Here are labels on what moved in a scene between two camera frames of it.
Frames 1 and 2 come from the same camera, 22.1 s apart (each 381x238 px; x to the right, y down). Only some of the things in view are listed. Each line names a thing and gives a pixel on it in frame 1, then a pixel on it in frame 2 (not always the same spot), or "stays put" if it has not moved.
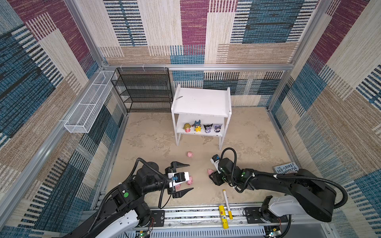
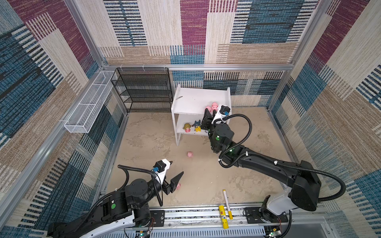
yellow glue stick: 223,217 stays put
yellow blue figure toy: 197,125 stays put
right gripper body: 220,178 -> 207,126
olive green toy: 186,127 stays put
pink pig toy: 190,181 -> 210,109
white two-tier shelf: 201,111 stays put
